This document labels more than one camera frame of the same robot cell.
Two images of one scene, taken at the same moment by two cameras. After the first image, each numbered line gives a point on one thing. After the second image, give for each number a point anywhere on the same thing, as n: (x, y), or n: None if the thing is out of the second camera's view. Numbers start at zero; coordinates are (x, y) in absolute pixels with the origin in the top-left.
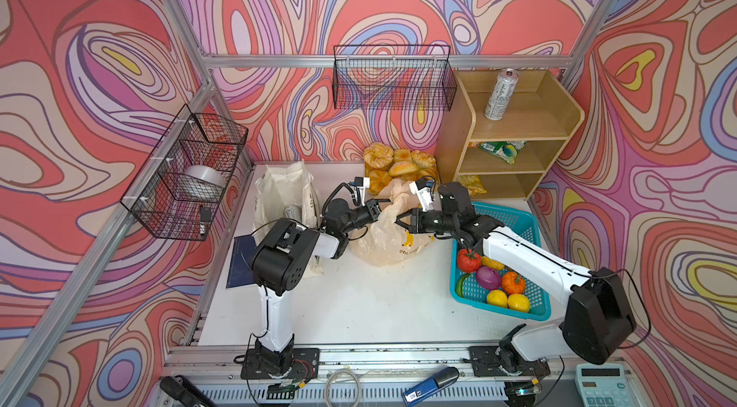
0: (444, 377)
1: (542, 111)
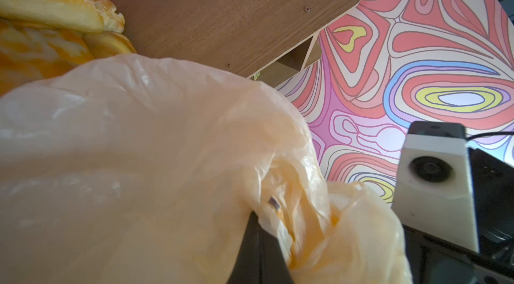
0: None
1: (262, 21)
